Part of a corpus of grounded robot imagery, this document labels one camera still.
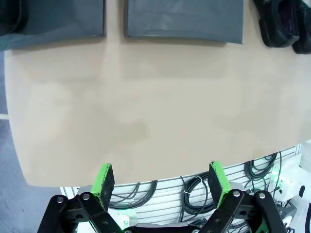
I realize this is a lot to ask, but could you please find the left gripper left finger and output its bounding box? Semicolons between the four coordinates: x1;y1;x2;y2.
36;163;122;233

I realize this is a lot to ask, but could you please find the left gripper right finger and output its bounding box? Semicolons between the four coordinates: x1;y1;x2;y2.
201;161;292;233

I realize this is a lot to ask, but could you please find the black buckle loafer shoe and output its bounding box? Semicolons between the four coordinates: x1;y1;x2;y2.
293;0;311;54
252;0;301;48

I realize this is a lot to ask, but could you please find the low black shoe stand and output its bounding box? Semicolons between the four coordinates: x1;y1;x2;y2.
0;0;107;51

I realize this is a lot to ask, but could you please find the white box green logo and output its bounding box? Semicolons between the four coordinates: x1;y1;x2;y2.
116;210;137;231

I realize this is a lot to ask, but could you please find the black cable coil white tie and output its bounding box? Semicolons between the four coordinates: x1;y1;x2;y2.
181;175;221;222

